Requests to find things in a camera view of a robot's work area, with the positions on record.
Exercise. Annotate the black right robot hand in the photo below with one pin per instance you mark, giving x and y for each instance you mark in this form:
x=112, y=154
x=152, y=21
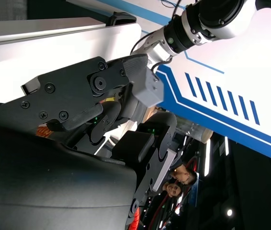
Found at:
x=42, y=179

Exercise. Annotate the man head short hair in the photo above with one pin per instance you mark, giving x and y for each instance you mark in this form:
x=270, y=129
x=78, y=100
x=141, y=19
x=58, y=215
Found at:
x=183, y=173

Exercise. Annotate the black metal bracket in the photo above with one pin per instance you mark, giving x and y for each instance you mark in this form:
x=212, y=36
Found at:
x=120, y=19

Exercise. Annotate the grey plastic box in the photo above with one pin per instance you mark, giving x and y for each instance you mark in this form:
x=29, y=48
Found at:
x=148, y=89

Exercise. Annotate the smiling woman head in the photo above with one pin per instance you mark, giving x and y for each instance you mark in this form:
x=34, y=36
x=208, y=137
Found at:
x=172, y=189

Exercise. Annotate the white panel with blue stripes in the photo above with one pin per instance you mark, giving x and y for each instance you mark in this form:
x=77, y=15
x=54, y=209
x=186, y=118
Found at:
x=245, y=72

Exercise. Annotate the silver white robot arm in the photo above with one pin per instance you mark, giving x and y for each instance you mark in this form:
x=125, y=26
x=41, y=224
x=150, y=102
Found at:
x=212, y=24

